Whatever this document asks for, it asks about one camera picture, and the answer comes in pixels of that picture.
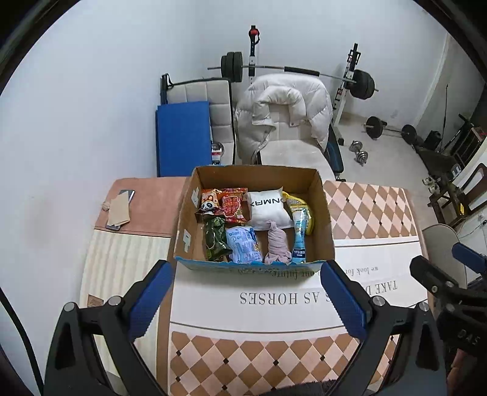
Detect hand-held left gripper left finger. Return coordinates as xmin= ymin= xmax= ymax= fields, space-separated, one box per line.
xmin=46 ymin=260 xmax=175 ymax=396

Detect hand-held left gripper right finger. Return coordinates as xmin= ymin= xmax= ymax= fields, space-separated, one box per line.
xmin=320 ymin=260 xmax=447 ymax=396

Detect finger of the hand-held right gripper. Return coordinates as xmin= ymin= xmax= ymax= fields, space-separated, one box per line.
xmin=409 ymin=255 xmax=460 ymax=302
xmin=452 ymin=242 xmax=487 ymax=273

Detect blue tube packet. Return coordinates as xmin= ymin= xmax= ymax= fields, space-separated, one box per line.
xmin=291 ymin=207 xmax=310 ymax=264

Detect yellow snack packet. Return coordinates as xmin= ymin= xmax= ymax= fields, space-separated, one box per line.
xmin=283 ymin=192 xmax=316 ymax=235

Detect pink cloth bundle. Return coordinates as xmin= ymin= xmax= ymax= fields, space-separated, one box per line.
xmin=264 ymin=221 xmax=292 ymax=266

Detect green snack packet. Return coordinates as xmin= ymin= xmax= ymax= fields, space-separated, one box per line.
xmin=203 ymin=214 xmax=233 ymax=261

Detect light blue tissue packet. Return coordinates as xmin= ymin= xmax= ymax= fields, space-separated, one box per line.
xmin=225 ymin=225 xmax=264 ymax=264

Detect orange panda snack packet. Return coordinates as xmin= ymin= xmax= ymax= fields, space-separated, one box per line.
xmin=196 ymin=189 xmax=222 ymax=216

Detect white pillow packet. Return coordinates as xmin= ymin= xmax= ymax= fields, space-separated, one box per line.
xmin=243 ymin=186 xmax=294 ymax=231

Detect red snack packet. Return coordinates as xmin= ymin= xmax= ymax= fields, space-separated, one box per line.
xmin=217 ymin=186 xmax=249 ymax=224

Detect cardboard box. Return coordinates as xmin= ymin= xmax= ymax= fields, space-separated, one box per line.
xmin=173 ymin=164 xmax=335 ymax=273

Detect grey round chair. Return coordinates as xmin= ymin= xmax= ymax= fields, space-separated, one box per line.
xmin=422 ymin=224 xmax=470 ymax=290

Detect cream ribbed mat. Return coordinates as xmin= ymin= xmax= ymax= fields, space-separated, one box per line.
xmin=79 ymin=228 xmax=179 ymax=385

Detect brown wooden chair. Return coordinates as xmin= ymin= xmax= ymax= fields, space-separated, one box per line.
xmin=454 ymin=163 xmax=487 ymax=219

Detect pink table mat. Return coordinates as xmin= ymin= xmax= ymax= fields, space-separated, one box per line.
xmin=93 ymin=177 xmax=191 ymax=237

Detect brown card piece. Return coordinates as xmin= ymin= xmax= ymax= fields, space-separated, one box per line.
xmin=101 ymin=192 xmax=132 ymax=226

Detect dark wooden bench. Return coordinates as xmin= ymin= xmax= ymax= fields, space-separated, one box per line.
xmin=415 ymin=144 xmax=463 ymax=223

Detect smartphone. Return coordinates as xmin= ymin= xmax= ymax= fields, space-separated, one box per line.
xmin=106 ymin=189 xmax=135 ymax=231

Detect black kick scooter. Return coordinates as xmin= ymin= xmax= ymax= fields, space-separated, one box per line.
xmin=437 ymin=113 xmax=476 ymax=153

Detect short barbell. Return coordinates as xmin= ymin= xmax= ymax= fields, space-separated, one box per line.
xmin=363 ymin=116 xmax=418 ymax=145

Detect white chair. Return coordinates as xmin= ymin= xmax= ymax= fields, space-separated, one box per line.
xmin=257 ymin=122 xmax=337 ymax=181

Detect blue exercise mat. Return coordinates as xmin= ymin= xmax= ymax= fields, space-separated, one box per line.
xmin=154 ymin=101 xmax=213 ymax=178

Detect white puffer jacket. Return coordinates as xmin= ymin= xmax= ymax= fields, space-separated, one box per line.
xmin=234 ymin=73 xmax=333 ymax=165

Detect barbell with black plates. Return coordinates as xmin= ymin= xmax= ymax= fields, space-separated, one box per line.
xmin=207 ymin=51 xmax=379 ymax=100

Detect white door frame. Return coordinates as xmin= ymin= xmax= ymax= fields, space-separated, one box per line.
xmin=415 ymin=34 xmax=487 ymax=153

